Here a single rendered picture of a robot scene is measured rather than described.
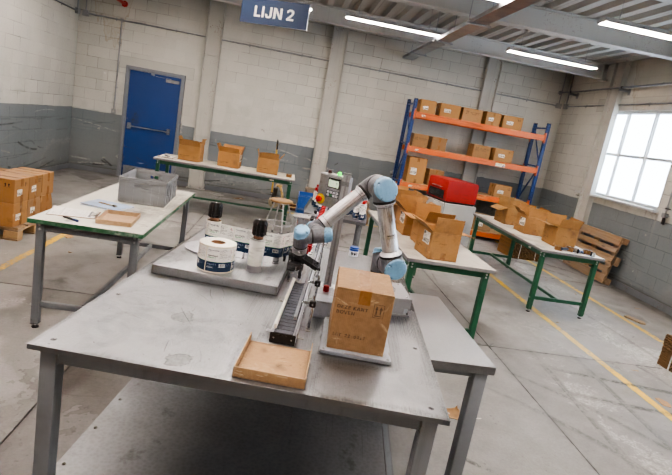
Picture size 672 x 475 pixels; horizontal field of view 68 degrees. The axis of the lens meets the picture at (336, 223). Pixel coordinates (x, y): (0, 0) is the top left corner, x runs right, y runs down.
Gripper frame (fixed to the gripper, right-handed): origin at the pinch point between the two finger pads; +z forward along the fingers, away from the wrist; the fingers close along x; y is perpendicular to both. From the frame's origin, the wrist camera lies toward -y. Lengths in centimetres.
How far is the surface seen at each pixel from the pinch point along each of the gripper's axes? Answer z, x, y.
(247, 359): -29, 72, 10
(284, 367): -30, 73, -4
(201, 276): 5, 6, 51
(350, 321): -32, 48, -27
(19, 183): 150, -197, 316
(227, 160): 274, -473, 179
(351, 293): -43, 42, -25
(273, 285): 3.6, 4.7, 13.1
